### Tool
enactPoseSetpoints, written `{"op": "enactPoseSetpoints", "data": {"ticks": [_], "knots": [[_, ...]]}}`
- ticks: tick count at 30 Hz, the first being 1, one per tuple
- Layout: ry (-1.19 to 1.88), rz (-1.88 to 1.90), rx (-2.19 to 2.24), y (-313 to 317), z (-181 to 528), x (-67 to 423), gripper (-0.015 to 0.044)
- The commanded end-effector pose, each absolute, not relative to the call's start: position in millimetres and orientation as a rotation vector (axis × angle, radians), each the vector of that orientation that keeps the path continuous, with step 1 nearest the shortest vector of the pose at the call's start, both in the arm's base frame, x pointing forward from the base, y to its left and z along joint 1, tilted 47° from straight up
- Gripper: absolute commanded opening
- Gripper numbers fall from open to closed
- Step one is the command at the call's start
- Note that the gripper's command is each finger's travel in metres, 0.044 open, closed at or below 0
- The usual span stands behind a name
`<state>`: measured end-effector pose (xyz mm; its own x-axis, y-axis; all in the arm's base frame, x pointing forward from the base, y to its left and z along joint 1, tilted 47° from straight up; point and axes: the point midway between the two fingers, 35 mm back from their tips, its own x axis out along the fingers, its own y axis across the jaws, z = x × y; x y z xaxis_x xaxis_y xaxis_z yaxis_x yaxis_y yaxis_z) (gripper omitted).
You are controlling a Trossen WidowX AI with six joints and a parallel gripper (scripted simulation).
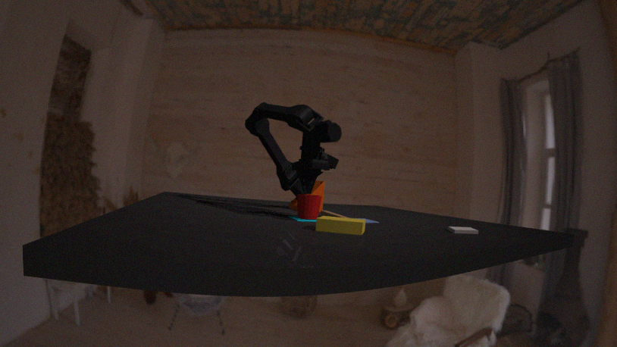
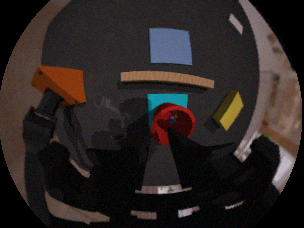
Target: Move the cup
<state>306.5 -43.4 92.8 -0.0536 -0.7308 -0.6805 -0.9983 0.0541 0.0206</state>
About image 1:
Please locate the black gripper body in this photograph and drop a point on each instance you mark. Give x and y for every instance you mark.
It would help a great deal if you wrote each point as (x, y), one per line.
(310, 158)

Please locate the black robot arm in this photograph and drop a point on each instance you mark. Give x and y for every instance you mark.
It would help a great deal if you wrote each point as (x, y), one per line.
(297, 117)

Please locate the white flat square tile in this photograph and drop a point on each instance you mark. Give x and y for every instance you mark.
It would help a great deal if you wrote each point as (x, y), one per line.
(463, 230)

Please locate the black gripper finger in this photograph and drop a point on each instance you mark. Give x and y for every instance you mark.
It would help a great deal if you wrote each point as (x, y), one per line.
(301, 179)
(310, 177)

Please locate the yellow rectangular block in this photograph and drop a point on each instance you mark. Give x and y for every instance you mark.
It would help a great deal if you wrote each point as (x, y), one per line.
(340, 225)

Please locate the tan flat bar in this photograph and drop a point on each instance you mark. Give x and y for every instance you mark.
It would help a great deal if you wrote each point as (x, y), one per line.
(331, 214)

